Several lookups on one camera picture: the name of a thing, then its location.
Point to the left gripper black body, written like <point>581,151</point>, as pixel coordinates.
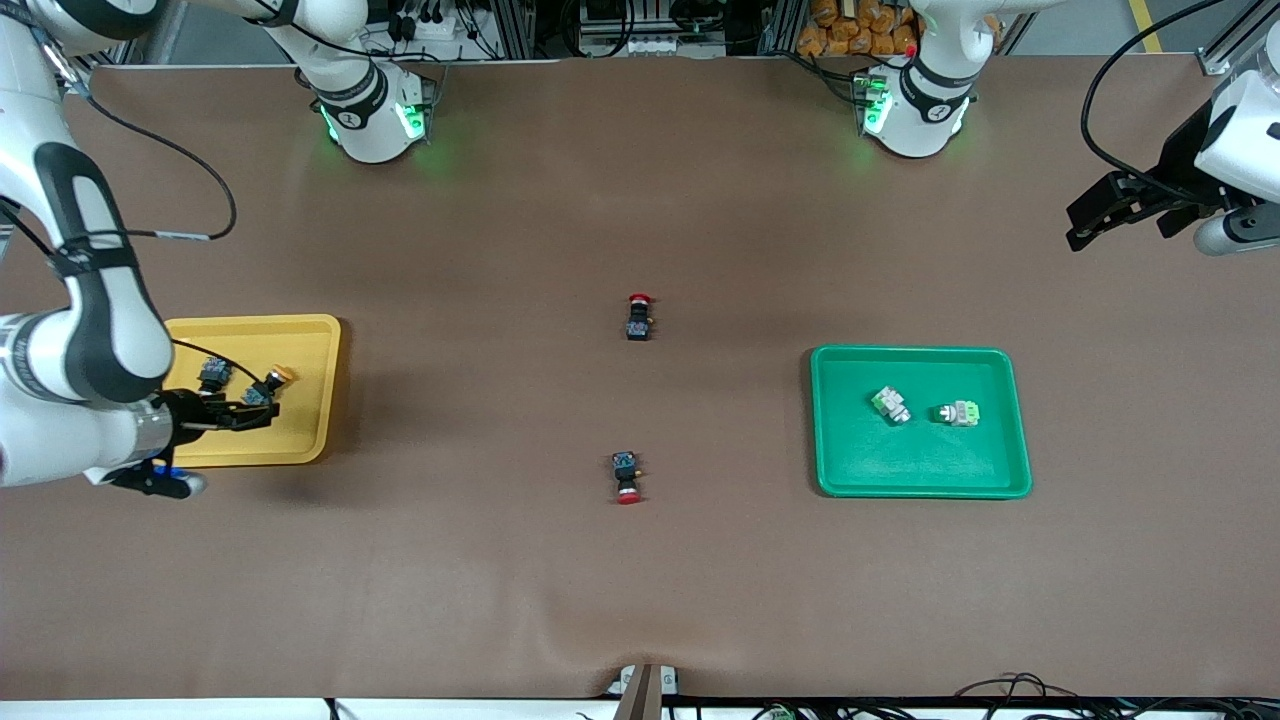
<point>1189,152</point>

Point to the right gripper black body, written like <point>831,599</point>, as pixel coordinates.
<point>186,410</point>

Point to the yellow mushroom push button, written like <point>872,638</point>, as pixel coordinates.
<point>213,375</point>
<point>280,377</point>

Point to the green white push button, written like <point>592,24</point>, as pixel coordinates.
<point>957,413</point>
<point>890,405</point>

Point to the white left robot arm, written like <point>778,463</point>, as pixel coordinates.
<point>920,130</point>

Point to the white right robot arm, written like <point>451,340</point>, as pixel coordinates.
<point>110,330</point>

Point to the yellow plastic tray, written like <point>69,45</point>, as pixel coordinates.
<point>300,430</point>

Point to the pile of orange bread rolls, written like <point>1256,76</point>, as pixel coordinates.
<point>855,30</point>

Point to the green plastic tray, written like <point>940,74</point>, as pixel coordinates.
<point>920,465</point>

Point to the red mushroom push button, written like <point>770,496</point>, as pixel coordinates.
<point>639,318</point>
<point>626,470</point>

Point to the brown table mat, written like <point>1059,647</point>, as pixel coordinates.
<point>640,580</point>

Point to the white power strip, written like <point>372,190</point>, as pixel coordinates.
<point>655,45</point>

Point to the metal table clamp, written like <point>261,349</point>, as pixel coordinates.
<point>640,690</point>

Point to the aluminium frame profile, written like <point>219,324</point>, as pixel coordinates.
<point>1215,62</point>

